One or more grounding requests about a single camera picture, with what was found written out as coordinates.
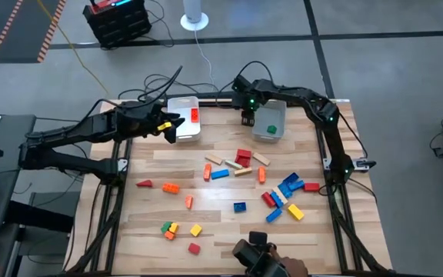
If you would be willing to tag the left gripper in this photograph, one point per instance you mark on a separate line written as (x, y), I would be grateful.
(140, 121)

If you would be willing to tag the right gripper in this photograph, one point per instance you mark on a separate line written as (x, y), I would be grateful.
(246, 96)

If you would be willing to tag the white plastic bin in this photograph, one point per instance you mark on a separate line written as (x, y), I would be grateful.
(267, 115)
(183, 105)

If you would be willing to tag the green block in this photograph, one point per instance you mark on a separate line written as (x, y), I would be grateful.
(166, 226)
(271, 129)

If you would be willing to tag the red studded brick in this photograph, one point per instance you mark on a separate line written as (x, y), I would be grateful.
(194, 115)

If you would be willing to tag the large red block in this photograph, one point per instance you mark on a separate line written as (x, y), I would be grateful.
(243, 157)

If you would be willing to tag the wooden plank block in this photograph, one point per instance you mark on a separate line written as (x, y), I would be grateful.
(261, 159)
(281, 194)
(234, 164)
(214, 159)
(243, 171)

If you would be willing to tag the red triangular block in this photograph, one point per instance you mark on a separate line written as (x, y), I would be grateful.
(144, 184)

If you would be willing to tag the blue studded brick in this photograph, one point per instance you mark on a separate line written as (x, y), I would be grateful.
(284, 190)
(274, 215)
(290, 178)
(297, 185)
(277, 199)

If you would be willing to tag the red cylinder block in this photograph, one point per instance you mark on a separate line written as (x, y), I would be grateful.
(268, 199)

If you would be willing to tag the dark blue block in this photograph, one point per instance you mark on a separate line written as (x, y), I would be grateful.
(239, 207)

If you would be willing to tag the small yellow block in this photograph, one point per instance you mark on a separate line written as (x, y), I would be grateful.
(174, 227)

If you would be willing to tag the yellow rectangular block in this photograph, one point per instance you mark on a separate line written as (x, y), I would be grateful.
(295, 212)

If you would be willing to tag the yellow half-round block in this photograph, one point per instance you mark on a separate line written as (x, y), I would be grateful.
(195, 230)

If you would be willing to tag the small orange block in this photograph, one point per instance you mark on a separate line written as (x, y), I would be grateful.
(169, 235)

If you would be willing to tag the red half-round block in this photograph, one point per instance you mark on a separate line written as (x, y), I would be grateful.
(194, 248)

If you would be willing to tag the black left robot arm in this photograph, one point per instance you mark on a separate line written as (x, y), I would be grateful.
(71, 131)

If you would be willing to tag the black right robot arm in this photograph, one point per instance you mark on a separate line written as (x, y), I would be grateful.
(333, 134)

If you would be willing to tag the black power strip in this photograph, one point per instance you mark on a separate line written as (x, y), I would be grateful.
(210, 95)

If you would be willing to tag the black plastic crate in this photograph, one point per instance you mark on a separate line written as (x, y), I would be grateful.
(117, 25)

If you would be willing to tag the person's hand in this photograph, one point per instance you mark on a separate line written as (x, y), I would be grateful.
(294, 267)

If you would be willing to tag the dark grey desk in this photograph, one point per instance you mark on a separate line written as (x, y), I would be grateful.
(2, 184)

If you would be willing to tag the white pedestal stand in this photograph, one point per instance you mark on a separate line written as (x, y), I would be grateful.
(194, 17)

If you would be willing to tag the black handheld camera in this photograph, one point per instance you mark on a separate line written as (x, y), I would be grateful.
(256, 254)

